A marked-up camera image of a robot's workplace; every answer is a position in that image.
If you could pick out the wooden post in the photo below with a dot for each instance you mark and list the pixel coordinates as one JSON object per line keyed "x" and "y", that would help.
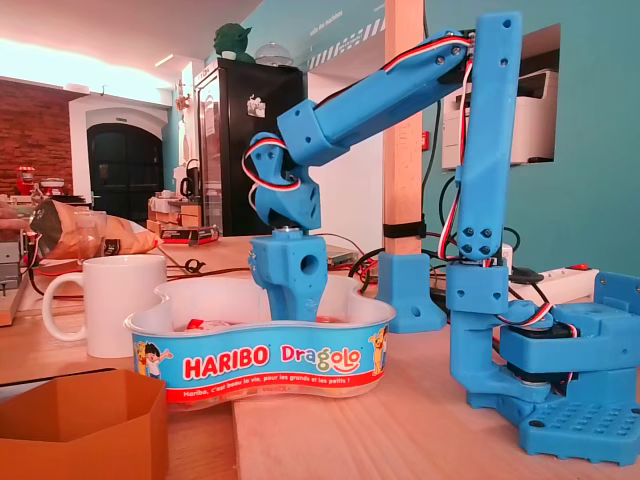
{"x": 404, "y": 175}

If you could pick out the person hand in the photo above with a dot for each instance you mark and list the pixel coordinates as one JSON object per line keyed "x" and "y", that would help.
{"x": 10, "y": 216}

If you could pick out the red kitchen machine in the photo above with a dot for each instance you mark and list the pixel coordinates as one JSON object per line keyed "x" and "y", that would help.
{"x": 25, "y": 182}
{"x": 52, "y": 187}

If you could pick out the blue post base bracket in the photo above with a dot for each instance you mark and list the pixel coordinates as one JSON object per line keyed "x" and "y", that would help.
{"x": 405, "y": 285}

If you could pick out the dark arched door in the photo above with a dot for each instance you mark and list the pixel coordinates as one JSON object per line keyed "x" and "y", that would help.
{"x": 125, "y": 170}

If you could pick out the brown hexagonal container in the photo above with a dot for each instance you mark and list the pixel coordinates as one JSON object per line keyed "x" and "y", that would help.
{"x": 100, "y": 440}

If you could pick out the white power strip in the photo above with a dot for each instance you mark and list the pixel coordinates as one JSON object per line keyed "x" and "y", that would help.
{"x": 560, "y": 285}

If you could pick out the red and black box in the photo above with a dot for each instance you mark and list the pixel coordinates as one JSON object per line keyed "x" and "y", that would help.
{"x": 190, "y": 235}

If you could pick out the white ceramic mug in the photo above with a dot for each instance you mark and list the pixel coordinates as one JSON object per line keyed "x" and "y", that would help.
{"x": 120, "y": 300}

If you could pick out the blue 3D-printed robot arm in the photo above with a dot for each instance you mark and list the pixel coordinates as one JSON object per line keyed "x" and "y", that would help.
{"x": 390, "y": 95}

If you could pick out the glass dome cover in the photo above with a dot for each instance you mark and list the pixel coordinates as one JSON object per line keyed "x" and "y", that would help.
{"x": 272, "y": 54}

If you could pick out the drinking glass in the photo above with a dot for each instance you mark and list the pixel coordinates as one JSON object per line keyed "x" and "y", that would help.
{"x": 90, "y": 245}

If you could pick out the light wooden base board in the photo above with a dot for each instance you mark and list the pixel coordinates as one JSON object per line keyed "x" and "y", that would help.
{"x": 375, "y": 440}

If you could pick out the metal mesh power supply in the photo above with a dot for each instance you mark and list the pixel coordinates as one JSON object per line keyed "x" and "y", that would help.
{"x": 341, "y": 256}

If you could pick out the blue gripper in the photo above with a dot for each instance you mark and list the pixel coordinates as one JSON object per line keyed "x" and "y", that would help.
{"x": 287, "y": 267}

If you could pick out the green Yoda figure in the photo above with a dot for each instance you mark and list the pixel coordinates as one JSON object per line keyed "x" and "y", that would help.
{"x": 232, "y": 42}

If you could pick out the red white candy packet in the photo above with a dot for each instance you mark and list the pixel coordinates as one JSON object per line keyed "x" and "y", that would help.
{"x": 197, "y": 325}

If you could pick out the black fridge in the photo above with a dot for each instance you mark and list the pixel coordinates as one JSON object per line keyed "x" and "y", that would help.
{"x": 235, "y": 125}

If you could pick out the white printer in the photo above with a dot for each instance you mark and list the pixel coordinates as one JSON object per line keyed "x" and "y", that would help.
{"x": 535, "y": 125}

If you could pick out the black kettle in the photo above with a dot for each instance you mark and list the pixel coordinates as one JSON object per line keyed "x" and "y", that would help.
{"x": 187, "y": 182}

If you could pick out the brown paper snack bag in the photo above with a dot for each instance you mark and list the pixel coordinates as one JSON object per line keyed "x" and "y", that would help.
{"x": 130, "y": 237}

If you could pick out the stacked cardboard boxes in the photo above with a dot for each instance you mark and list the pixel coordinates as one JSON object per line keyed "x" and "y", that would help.
{"x": 175, "y": 215}

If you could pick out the small wooden mounting board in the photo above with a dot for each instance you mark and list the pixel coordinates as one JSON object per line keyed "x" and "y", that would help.
{"x": 7, "y": 310}

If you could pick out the Haribo Dragolo candy tub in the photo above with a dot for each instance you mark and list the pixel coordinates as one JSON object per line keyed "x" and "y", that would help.
{"x": 255, "y": 360}

